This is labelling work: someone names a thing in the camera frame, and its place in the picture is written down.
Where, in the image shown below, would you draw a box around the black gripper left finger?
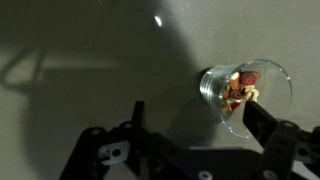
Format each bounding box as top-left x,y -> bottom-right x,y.
59,99 -> 214,180

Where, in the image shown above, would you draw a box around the nut and dried fruit mix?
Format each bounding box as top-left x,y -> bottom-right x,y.
220,70 -> 263,113

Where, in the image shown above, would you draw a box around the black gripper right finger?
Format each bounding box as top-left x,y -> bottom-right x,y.
242,99 -> 320,180

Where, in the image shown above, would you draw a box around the clear glass cup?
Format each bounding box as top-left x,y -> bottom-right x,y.
199,59 -> 294,140

